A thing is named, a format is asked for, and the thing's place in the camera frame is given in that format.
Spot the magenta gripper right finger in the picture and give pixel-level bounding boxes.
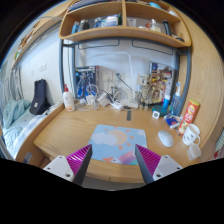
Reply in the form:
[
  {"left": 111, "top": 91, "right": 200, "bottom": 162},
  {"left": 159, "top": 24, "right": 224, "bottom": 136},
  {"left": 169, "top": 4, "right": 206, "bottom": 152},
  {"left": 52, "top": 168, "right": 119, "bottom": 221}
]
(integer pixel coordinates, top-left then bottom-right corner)
[{"left": 135, "top": 145, "right": 182, "bottom": 184}]

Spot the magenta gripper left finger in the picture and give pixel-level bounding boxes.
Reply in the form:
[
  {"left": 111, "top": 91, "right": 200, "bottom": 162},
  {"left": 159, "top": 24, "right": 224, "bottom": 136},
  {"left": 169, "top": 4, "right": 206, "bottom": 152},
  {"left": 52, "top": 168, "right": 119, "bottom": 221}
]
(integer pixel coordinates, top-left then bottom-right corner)
[{"left": 44, "top": 145, "right": 92, "bottom": 186}]

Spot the white computer mouse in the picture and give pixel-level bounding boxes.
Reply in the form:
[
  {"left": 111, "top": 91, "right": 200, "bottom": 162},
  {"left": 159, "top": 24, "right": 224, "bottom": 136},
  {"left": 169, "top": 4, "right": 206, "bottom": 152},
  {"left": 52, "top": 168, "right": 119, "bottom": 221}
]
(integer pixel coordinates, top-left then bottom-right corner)
[{"left": 158, "top": 131, "right": 173, "bottom": 147}]

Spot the sky pattern mouse pad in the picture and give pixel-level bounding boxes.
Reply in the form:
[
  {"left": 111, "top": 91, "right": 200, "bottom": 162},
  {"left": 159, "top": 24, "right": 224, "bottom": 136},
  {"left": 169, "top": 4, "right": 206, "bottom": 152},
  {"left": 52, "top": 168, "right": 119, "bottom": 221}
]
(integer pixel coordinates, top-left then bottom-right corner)
[{"left": 89, "top": 125, "right": 147, "bottom": 165}]

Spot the clear plastic cup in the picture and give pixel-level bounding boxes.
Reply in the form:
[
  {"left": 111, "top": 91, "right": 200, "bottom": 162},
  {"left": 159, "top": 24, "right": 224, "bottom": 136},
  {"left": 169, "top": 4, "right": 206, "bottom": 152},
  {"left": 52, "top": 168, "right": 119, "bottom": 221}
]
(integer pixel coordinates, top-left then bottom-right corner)
[{"left": 187, "top": 143, "right": 201, "bottom": 161}]

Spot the small white clock cube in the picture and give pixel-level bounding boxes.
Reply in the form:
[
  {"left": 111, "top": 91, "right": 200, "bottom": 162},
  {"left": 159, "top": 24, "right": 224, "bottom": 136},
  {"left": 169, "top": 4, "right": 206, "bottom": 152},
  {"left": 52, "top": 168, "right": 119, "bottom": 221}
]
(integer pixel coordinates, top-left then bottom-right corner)
[{"left": 152, "top": 111, "right": 160, "bottom": 119}]

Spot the white ceramic mug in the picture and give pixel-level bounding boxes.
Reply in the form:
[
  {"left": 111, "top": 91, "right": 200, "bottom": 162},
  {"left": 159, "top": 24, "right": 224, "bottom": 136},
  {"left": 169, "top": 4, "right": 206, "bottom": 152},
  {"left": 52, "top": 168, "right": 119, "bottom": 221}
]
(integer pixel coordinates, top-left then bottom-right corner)
[{"left": 182, "top": 124, "right": 200, "bottom": 146}]

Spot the red chips can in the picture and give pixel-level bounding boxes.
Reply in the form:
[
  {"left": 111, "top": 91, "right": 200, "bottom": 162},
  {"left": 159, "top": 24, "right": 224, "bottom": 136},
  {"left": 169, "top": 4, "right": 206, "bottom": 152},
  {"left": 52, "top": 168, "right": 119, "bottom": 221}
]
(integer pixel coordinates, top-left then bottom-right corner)
[{"left": 178, "top": 99, "right": 199, "bottom": 135}]

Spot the blue spray bottle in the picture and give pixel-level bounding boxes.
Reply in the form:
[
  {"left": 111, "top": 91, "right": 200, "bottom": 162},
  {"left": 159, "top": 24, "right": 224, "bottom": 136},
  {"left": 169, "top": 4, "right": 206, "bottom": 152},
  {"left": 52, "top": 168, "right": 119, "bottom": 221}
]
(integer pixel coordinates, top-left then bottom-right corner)
[{"left": 170, "top": 82, "right": 181, "bottom": 115}]

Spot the white pump lotion bottle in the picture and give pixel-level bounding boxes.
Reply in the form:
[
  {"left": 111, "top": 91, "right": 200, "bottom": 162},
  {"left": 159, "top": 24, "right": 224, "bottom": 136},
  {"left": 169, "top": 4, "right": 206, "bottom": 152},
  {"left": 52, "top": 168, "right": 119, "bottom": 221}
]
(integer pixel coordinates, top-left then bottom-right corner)
[{"left": 63, "top": 85, "right": 75, "bottom": 111}]

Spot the white power strip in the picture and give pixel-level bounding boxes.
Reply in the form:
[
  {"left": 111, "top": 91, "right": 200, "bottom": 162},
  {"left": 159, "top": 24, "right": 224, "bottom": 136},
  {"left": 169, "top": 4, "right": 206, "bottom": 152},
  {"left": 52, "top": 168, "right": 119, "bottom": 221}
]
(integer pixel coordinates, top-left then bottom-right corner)
[{"left": 111, "top": 101, "right": 123, "bottom": 111}]

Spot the black backpack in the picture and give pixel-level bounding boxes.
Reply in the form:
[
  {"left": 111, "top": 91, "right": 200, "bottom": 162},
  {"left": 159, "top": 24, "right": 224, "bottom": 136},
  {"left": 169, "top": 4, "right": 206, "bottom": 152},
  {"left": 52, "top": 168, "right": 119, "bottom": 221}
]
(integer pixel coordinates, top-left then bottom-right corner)
[{"left": 29, "top": 79, "right": 50, "bottom": 115}]

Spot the white desk lamp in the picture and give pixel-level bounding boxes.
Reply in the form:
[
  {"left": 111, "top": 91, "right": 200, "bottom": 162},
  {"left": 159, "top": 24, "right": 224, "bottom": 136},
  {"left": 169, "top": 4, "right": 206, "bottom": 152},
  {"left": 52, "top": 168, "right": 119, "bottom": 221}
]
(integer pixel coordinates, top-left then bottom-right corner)
[{"left": 86, "top": 51, "right": 138, "bottom": 109}]

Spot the teal blanket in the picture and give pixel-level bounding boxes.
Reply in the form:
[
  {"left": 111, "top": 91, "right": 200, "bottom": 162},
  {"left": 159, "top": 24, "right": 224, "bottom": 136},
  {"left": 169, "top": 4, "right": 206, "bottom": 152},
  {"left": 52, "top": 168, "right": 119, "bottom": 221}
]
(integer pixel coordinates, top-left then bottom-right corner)
[{"left": 3, "top": 99, "right": 32, "bottom": 143}]

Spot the blue robot model box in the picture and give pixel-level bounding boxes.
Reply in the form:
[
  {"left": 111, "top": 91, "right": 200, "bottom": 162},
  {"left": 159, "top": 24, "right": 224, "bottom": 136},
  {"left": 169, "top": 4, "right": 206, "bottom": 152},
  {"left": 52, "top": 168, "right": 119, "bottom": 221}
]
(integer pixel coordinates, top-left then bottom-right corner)
[{"left": 75, "top": 66, "right": 99, "bottom": 99}]

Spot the colourful figure box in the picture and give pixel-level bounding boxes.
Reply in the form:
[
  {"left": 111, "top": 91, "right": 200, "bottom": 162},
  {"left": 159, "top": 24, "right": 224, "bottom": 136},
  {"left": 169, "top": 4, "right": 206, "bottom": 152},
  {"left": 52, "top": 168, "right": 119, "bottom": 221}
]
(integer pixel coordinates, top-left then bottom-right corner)
[{"left": 150, "top": 62, "right": 174, "bottom": 104}]

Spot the wooden wall shelf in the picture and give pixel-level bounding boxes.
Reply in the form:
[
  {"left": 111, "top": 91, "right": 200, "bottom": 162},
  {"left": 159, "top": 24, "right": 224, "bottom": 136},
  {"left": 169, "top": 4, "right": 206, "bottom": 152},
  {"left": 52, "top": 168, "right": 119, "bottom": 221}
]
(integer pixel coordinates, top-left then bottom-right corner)
[{"left": 59, "top": 0, "right": 191, "bottom": 48}]

